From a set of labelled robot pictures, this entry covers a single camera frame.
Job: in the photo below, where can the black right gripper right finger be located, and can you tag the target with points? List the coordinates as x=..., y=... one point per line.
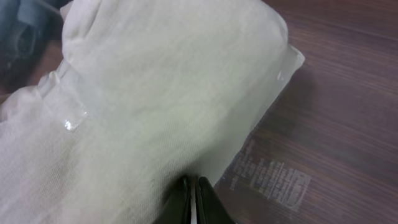
x=209, y=208

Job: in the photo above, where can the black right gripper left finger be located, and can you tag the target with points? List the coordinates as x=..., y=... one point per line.
x=177, y=208

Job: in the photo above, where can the cream cloth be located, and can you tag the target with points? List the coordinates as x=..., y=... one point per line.
x=147, y=91

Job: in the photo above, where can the clear plastic storage bin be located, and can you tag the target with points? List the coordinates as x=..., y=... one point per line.
x=325, y=151

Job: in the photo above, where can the folded blue denim cloth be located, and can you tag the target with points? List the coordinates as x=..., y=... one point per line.
x=24, y=25

